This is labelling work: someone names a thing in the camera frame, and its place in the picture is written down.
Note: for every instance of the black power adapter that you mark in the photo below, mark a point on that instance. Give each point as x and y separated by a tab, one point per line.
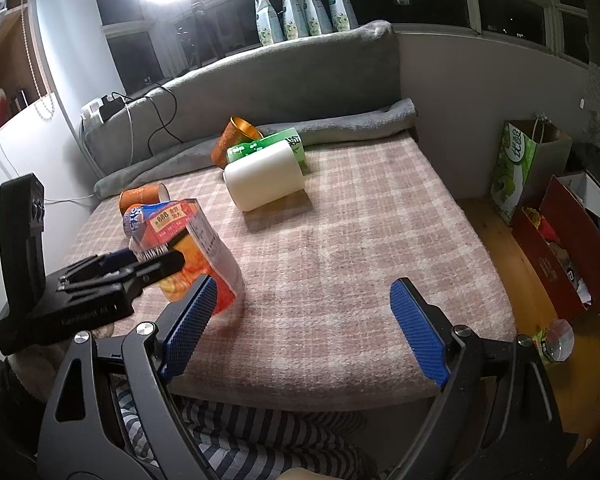
111	105

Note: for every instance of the blue orange Arctic Ocean cup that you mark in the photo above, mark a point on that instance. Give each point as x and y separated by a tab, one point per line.
134	217

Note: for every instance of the black light tripod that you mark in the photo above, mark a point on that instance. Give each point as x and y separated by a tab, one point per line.
196	31

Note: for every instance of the gold brown cup back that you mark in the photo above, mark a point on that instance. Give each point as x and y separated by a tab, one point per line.
237	131

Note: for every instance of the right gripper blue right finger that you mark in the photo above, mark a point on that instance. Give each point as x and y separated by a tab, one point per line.
495	415

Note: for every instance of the plaid pink bed cover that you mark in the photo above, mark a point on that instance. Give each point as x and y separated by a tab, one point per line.
315	331

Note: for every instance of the refill pouch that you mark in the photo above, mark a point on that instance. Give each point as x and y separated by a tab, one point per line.
317	18
267	21
342	14
294	21

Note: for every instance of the red gift box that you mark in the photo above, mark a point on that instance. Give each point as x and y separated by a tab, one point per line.
560	235

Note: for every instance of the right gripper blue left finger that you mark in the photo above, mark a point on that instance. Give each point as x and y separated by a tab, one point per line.
83	435

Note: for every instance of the clear glass jar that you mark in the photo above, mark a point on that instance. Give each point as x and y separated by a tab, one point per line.
555	342

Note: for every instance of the grey back cushion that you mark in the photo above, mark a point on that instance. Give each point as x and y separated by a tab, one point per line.
340	74

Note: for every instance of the striped pants leg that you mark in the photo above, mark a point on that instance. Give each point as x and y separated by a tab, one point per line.
258	443

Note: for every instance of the grey rolled blanket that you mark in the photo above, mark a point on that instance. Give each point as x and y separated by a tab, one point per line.
196	155

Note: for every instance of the white plastic cup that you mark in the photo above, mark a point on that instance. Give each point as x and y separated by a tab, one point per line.
263	177

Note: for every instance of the orange chips paper cup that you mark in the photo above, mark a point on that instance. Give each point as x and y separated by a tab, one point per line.
182	225

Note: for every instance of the green white shopping bag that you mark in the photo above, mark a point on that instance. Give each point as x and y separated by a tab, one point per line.
530	153

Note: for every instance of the white power strip chargers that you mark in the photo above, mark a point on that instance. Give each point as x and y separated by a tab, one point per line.
91	115

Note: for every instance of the gold brown cup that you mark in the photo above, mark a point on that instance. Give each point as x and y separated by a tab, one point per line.
237	131
147	194

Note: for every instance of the gold brown cup front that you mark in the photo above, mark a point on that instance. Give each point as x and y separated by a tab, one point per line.
147	194

